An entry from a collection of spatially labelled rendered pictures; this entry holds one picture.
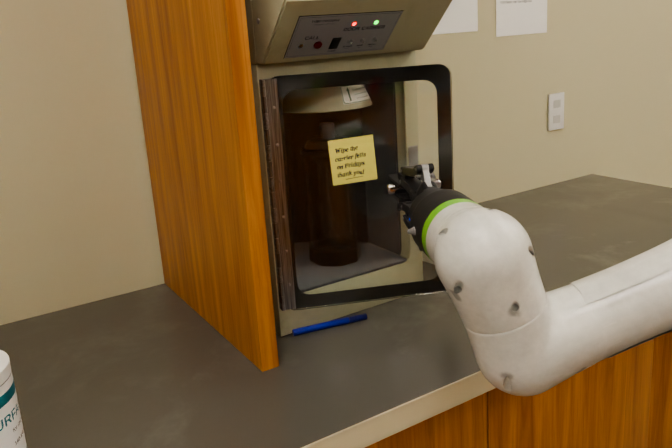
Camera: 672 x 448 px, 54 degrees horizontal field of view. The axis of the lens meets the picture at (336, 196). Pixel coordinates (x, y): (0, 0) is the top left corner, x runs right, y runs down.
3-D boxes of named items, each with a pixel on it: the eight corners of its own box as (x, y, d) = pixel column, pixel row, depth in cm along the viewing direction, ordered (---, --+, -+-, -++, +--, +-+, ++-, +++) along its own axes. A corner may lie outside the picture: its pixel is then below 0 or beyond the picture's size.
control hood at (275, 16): (254, 64, 104) (248, -2, 102) (416, 49, 120) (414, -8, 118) (289, 65, 95) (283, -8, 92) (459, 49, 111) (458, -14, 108)
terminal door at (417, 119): (285, 309, 115) (264, 76, 105) (454, 288, 119) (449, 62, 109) (285, 311, 114) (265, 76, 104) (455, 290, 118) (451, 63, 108)
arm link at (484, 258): (532, 205, 68) (437, 252, 68) (569, 305, 72) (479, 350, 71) (481, 176, 82) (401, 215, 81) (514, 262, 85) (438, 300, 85)
